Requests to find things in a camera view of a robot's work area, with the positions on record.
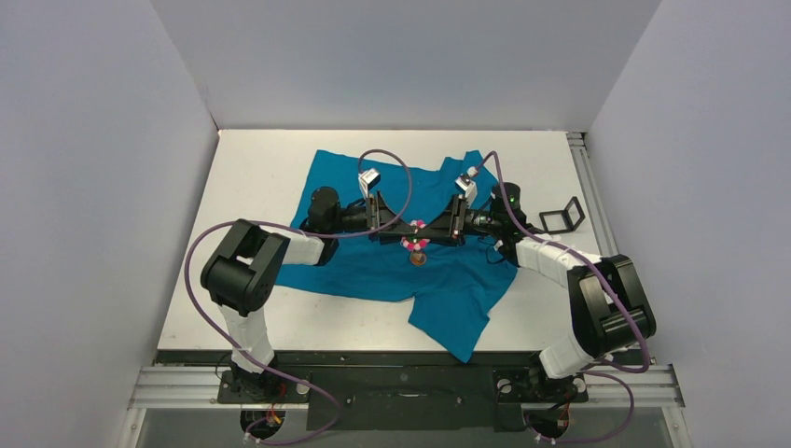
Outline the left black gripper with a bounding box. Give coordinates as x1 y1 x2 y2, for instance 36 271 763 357
328 191 414 245

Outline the blue t-shirt garment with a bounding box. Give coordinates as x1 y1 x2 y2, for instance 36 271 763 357
277 150 517 362

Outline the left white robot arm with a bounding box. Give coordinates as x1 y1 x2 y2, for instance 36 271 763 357
200 187 404 401

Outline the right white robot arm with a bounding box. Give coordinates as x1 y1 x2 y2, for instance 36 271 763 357
415 182 656 399

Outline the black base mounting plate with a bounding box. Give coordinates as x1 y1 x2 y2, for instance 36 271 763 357
154 349 651 433

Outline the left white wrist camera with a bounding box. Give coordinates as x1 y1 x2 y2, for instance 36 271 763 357
357 168 381 199

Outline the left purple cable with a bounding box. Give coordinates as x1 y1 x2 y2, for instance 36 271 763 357
184 148 414 447

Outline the purple cable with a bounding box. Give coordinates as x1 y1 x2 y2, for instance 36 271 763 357
469 151 651 445
184 148 414 447

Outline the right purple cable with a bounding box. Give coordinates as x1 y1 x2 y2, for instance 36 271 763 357
469 151 651 445

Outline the black square frame stand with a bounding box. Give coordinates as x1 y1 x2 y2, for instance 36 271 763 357
538 196 586 235

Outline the aluminium side rail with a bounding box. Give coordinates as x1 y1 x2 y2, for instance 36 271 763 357
565 131 645 349

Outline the aluminium front rail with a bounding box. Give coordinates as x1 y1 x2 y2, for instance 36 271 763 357
129 365 686 410

